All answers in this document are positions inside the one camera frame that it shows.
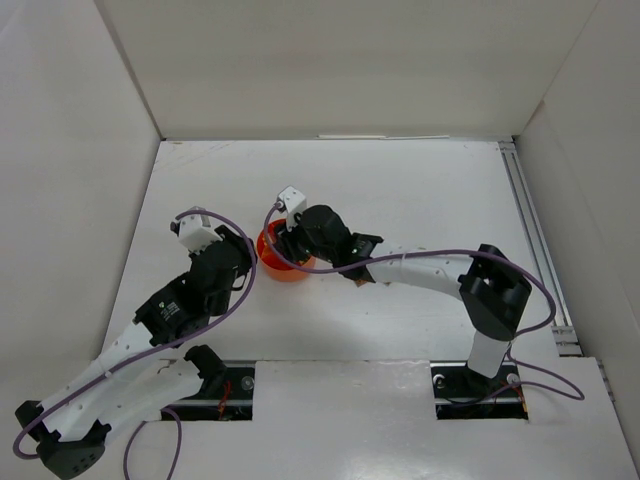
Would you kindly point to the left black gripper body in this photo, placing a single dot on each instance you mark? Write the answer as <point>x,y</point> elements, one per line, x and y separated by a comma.
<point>236,245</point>

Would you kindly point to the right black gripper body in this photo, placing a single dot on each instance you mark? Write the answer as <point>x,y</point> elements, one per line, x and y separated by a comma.
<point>288,241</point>

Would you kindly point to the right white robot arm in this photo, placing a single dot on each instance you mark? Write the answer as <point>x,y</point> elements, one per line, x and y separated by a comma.
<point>493,290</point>

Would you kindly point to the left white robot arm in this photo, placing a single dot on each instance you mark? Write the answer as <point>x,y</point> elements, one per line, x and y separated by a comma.
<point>72,427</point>

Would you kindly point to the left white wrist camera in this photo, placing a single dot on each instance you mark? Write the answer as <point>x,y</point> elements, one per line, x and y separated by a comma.
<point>195,232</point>

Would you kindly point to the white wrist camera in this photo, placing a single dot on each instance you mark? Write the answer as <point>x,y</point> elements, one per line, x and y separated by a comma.
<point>291,202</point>
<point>195,232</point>

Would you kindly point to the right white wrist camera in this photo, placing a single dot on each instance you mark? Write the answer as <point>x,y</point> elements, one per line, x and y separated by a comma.
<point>291,202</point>

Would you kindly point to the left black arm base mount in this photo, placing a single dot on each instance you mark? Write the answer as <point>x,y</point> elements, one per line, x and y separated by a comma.
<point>225,392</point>

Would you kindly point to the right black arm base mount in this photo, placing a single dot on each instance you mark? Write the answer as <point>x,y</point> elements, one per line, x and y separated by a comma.
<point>462,394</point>

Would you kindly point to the aluminium rail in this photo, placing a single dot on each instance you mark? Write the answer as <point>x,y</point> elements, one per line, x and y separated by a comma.
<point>563,330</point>

